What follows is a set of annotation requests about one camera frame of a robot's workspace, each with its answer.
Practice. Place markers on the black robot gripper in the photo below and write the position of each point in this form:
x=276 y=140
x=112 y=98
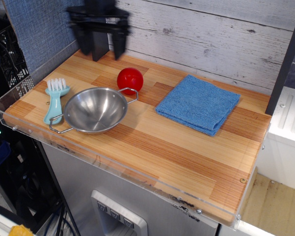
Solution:
x=99 y=16

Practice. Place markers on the light blue scrub brush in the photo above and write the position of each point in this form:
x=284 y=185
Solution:
x=56 y=88

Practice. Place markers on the folded blue cloth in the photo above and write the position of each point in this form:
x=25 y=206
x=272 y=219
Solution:
x=199 y=105

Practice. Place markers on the red ball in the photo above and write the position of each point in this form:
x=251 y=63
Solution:
x=130 y=78

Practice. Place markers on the black plastic crate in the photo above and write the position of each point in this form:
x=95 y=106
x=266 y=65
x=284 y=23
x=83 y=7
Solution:
x=12 y=61

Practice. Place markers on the clear acrylic table guard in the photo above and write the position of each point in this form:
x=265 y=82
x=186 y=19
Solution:
x=208 y=176

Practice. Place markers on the stainless steel toy fridge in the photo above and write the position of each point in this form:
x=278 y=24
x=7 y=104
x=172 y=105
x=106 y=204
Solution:
x=77 y=179

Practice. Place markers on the grey dispenser button panel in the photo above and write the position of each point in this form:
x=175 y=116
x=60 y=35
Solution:
x=115 y=219

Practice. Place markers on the yellow object at corner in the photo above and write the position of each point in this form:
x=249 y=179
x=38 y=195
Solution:
x=20 y=230

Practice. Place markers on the white ribbed side unit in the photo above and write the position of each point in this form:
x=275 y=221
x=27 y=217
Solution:
x=276 y=159

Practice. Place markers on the dark grey left post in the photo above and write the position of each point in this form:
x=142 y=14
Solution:
x=100 y=45

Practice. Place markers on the dark grey post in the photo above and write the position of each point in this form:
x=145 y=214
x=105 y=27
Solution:
x=282 y=76
x=100 y=45

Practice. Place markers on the stainless steel two-handled bowl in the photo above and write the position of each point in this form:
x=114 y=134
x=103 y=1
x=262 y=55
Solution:
x=96 y=110

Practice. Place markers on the dark grey right post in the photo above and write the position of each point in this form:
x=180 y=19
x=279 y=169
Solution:
x=282 y=76

